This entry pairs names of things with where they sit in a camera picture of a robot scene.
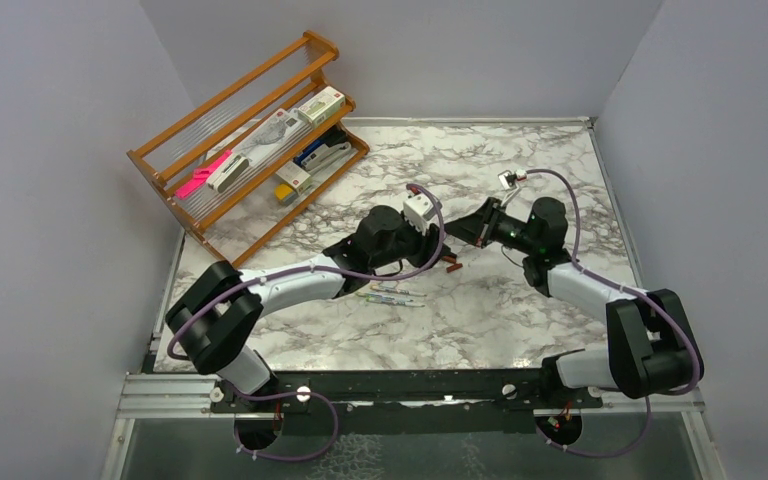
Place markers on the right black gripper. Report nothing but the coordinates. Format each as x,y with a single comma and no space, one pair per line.
479,227

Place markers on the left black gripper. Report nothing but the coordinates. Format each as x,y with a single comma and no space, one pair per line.
426,246

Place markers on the white pen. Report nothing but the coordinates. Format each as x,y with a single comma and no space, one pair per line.
392,301
396,291

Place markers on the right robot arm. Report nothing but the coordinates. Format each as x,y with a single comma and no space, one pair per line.
650,346

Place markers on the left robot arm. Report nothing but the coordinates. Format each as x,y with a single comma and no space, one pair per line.
212,321

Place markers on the yellow sticky note block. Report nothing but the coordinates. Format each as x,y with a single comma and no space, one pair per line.
284,194

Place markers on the small white red box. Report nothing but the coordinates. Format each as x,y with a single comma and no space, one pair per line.
295,177

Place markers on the blue black stapler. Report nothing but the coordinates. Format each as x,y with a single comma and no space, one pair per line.
334,140

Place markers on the white green box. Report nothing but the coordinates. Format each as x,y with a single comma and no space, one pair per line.
321,106

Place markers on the long white package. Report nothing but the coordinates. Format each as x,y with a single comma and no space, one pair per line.
273,134

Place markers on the white black box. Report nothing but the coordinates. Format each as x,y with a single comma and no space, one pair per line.
227,172

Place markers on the wooden shelf rack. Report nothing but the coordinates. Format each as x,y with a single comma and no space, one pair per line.
235,224

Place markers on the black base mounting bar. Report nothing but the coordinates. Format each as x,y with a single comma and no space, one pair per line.
518,387

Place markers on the pink highlighter pack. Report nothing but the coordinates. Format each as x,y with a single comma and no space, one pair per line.
200,176

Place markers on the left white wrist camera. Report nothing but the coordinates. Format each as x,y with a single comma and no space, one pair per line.
419,211

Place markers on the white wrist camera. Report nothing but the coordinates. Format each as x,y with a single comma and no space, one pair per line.
511,182
419,211

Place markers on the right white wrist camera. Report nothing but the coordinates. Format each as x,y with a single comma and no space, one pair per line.
511,182

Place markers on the aluminium frame rail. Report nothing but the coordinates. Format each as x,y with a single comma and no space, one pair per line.
166,396

